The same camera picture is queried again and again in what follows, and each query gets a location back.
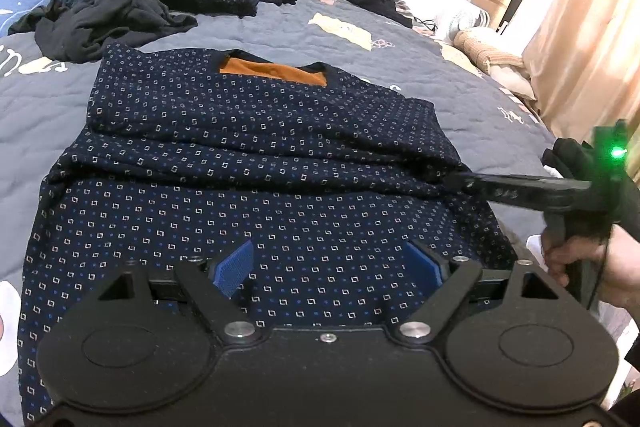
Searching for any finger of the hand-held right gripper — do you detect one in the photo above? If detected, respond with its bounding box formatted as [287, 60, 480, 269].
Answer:
[445, 171, 591, 210]

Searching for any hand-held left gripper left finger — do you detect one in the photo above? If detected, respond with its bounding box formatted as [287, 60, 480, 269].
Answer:
[92, 241, 261, 345]

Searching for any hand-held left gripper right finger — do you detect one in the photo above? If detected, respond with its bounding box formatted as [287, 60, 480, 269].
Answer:
[395, 241, 568, 345]

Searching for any navy patterned sweater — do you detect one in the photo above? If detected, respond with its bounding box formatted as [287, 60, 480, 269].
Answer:
[17, 43, 520, 427]

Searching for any person's right hand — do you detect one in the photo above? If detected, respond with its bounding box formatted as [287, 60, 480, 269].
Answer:
[542, 226, 640, 308]

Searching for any white pillow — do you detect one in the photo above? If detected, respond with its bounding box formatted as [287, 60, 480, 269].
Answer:
[487, 64, 538, 102]

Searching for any beige rolled blanket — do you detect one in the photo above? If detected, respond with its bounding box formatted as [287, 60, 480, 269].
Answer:
[452, 27, 526, 75]

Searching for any beige curtain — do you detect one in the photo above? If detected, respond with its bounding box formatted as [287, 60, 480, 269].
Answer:
[522, 0, 640, 188]

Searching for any white desk fan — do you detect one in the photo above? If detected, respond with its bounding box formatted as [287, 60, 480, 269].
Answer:
[434, 4, 493, 44]

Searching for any grey quilted bedspread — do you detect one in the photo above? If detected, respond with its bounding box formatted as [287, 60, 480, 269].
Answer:
[0, 0, 566, 378]

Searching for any black crumpled garment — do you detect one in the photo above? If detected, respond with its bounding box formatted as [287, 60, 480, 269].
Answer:
[9, 0, 198, 64]

